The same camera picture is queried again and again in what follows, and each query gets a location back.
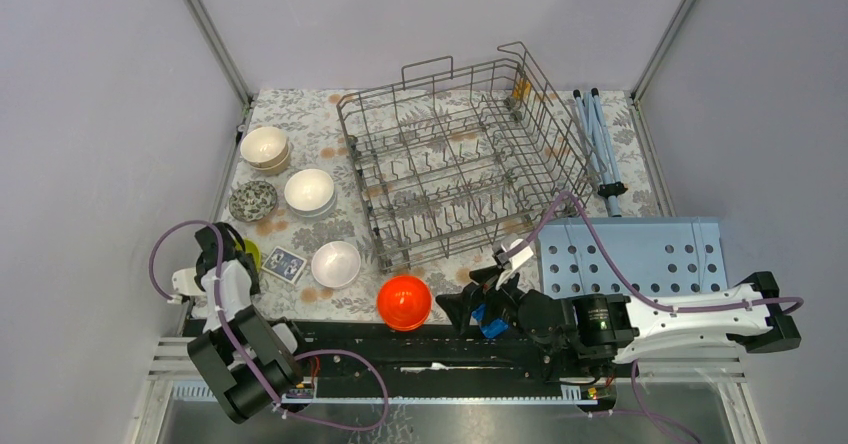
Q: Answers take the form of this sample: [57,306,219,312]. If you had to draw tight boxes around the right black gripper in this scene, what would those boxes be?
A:
[434,263,525,334]

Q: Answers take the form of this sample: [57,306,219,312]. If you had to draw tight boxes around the pink patterned bowl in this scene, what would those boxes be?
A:
[228,180,278,223]

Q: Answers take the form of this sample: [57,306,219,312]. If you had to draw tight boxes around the orange bowl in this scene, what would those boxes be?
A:
[376,275,432,332]

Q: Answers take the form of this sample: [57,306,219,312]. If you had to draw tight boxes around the plain beige bowl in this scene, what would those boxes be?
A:
[250,155,291,176]

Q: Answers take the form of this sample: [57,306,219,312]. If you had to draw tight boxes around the white ribbed bowl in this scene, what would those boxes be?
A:
[283,169,335,212]
[289,195,338,219]

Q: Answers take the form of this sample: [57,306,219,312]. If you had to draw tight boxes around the beige bowl with leaf pattern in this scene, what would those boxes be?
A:
[240,127,289,169]

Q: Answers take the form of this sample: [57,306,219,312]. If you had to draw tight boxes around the plain white bowl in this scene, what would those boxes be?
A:
[311,241,362,289]

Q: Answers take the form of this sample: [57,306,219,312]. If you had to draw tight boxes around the grey wire dish rack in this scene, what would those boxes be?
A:
[337,42,597,272]

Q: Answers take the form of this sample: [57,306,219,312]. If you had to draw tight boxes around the yellow-green bowl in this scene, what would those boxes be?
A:
[244,239,262,272]

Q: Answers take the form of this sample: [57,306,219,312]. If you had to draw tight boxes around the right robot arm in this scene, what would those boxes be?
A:
[435,265,801,376]

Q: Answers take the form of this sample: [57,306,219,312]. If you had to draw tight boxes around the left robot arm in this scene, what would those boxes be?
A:
[187,222,311,424]

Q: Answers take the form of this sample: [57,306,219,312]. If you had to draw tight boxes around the blue toy car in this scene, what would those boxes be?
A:
[471,304,509,339]

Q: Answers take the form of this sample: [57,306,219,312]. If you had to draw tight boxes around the floral patterned table mat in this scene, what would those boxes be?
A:
[222,89,665,322]

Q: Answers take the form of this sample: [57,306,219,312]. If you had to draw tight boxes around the blue folded metal stand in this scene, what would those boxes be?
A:
[573,88,627,218]

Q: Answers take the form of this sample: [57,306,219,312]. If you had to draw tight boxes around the light blue perforated board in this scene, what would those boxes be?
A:
[537,217,731,298]

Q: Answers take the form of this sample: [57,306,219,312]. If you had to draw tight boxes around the yellow rubber duck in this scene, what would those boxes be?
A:
[511,78,533,101]

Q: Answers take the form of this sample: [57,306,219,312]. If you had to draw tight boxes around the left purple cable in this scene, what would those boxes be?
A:
[148,220,391,433]

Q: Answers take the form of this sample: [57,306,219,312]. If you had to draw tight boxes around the purple cable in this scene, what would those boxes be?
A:
[506,191,806,444]
[148,220,391,433]

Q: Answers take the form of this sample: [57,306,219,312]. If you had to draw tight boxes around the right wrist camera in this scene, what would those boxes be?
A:
[494,236,535,289]

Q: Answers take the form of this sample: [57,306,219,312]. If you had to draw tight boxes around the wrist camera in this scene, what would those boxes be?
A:
[167,268,206,304]
[494,236,535,289]

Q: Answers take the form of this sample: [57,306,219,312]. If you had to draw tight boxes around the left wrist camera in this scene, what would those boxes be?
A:
[167,268,206,304]

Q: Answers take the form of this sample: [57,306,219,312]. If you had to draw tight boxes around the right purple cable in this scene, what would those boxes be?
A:
[506,191,806,444]

